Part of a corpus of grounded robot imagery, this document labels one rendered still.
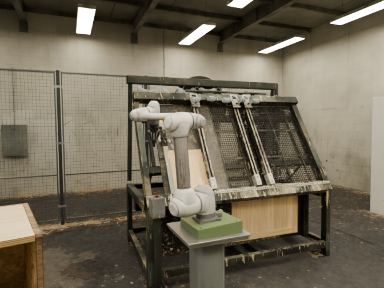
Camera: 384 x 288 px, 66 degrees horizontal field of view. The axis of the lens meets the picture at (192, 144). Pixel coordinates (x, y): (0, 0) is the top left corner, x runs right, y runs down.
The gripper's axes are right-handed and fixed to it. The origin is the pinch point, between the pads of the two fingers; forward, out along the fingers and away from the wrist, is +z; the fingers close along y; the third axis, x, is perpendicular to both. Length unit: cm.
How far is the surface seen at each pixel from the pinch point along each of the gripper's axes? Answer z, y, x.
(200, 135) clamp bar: 11, -59, -28
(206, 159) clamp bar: 28, -58, -3
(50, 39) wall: -11, 120, -549
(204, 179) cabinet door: 43, -51, 11
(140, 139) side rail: 9.2, 7.8, -28.2
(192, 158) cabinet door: 29, -44, -11
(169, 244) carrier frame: 106, -11, 27
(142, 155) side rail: 19.2, 8.4, -13.3
